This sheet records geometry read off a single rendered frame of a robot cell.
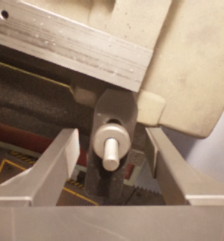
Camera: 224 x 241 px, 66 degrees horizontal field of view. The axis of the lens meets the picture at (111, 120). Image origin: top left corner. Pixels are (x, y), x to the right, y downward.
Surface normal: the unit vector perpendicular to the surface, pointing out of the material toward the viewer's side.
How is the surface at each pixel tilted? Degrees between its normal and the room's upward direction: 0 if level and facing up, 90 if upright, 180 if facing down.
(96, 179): 0
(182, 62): 0
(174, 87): 0
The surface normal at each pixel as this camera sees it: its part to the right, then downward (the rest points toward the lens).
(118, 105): -0.01, 0.30
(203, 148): -0.83, -0.13
